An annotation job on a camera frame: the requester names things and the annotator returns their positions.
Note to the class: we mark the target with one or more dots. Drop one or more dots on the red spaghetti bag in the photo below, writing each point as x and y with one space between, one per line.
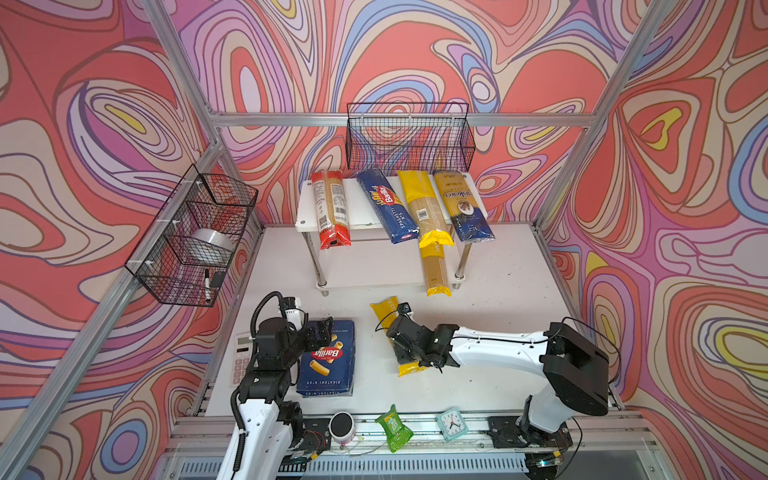
330 209

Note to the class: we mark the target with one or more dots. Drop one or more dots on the blue Barilla rigatoni box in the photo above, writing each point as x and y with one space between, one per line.
330 370

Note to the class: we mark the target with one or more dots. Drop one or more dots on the short yellow Pastatime bag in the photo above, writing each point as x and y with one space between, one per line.
386 313

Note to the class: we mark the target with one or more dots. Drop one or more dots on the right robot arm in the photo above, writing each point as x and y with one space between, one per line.
575 369

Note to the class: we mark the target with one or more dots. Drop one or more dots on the white pink calculator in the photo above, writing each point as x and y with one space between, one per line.
242 347

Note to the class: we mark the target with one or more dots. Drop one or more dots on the black wire basket back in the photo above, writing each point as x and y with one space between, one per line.
405 135

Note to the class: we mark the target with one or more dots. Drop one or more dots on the yellow barcode spaghetti bag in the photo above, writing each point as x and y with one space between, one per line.
424 207

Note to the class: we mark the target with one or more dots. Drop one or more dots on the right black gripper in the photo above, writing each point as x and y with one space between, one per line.
401 355

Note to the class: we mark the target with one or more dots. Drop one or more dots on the silver tape roll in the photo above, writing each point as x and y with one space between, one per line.
210 247

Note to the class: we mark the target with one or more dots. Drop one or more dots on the dark blue yellow spaghetti bag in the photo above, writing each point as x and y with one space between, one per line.
466 216

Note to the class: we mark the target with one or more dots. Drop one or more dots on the black marker pen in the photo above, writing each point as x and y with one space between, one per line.
207 287

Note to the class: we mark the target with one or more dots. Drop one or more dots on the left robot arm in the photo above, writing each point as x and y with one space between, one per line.
267 425

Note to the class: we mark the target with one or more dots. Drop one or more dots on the teal alarm clock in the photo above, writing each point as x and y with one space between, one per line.
452 424

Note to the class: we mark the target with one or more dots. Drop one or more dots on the black wire basket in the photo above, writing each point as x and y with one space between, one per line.
405 135
161 262

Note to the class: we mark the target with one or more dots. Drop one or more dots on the black wire basket left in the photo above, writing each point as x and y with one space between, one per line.
161 262

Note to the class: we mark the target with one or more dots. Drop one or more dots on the green snack pouch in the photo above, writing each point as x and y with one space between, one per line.
397 434

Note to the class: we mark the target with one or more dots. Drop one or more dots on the long yellow Pastatime bag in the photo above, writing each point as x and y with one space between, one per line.
434 270

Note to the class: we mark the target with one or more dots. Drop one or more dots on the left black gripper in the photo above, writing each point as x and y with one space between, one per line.
322 336

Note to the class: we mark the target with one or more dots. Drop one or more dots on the blue Barilla spaghetti box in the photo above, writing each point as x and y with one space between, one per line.
388 207

